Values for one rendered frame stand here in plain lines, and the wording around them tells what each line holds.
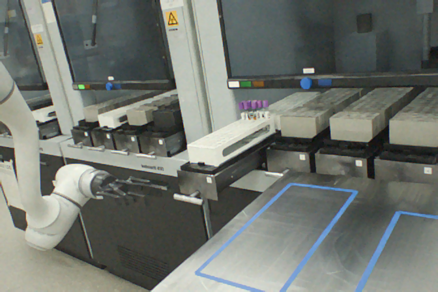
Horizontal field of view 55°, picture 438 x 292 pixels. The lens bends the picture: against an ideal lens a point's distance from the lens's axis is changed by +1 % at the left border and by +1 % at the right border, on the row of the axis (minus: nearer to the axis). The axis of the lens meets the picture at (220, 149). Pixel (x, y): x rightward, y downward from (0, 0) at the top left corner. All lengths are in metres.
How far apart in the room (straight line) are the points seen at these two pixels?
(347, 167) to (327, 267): 0.48
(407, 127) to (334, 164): 0.19
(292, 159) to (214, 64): 0.41
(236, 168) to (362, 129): 0.34
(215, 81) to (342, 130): 0.44
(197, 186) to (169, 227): 0.57
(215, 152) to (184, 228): 0.57
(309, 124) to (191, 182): 0.36
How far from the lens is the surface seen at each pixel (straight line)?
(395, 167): 1.05
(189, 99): 1.45
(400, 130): 1.10
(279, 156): 1.17
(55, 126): 2.21
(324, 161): 1.11
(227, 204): 1.38
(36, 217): 1.33
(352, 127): 1.14
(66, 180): 1.40
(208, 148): 1.08
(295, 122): 1.20
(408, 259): 0.67
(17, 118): 1.12
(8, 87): 1.06
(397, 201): 0.83
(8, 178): 2.75
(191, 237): 1.58
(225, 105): 1.35
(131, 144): 1.61
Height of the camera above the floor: 1.19
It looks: 18 degrees down
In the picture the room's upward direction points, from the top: 9 degrees counter-clockwise
